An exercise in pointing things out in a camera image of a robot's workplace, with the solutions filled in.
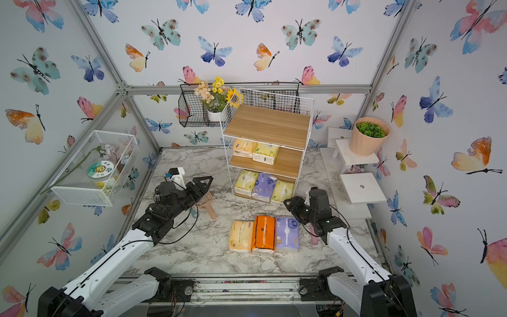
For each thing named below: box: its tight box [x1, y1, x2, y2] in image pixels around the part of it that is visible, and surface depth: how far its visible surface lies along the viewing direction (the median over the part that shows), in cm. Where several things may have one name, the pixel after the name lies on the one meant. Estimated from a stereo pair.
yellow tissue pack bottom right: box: [271, 179, 296, 203], surface depth 98 cm
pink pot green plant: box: [349, 116, 391, 157], surface depth 82 cm
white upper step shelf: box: [332, 138, 380, 175], surface depth 89 cm
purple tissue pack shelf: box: [275, 215, 300, 250], surface depth 84 cm
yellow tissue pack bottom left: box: [233, 169, 260, 197], surface depth 101 cm
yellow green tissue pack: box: [251, 141, 280, 166], surface depth 82 cm
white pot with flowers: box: [194, 76, 245, 123], surface depth 86 cm
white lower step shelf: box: [339, 172, 387, 205], surface depth 86 cm
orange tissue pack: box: [252, 215, 276, 251], surface depth 83 cm
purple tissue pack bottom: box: [251, 172, 278, 203], surface depth 98 cm
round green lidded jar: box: [87, 160, 115, 190], surface depth 67 cm
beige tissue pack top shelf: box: [228, 220, 255, 253], surface depth 85 cm
